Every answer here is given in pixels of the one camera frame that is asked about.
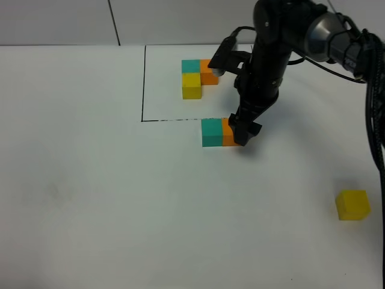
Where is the template yellow cube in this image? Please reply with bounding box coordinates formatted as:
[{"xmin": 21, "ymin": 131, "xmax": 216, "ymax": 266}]
[{"xmin": 182, "ymin": 73, "xmax": 202, "ymax": 99}]

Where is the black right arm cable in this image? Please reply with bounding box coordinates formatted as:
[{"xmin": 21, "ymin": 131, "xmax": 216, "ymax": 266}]
[{"xmin": 230, "ymin": 26, "xmax": 385, "ymax": 177}]

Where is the template teal cube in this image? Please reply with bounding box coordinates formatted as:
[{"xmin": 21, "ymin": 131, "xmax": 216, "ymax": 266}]
[{"xmin": 182, "ymin": 60, "xmax": 200, "ymax": 73}]

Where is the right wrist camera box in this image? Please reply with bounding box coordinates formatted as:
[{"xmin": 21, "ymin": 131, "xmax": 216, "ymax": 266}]
[{"xmin": 208, "ymin": 35, "xmax": 251, "ymax": 77}]

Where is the template orange cube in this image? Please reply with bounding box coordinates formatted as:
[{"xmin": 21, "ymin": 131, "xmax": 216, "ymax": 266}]
[{"xmin": 200, "ymin": 59, "xmax": 219, "ymax": 85}]

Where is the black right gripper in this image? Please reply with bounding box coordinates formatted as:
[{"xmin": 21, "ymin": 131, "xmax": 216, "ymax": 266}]
[{"xmin": 229, "ymin": 51, "xmax": 291, "ymax": 146}]

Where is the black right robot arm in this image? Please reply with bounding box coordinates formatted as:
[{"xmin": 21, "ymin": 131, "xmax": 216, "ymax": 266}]
[{"xmin": 223, "ymin": 1, "xmax": 384, "ymax": 145}]

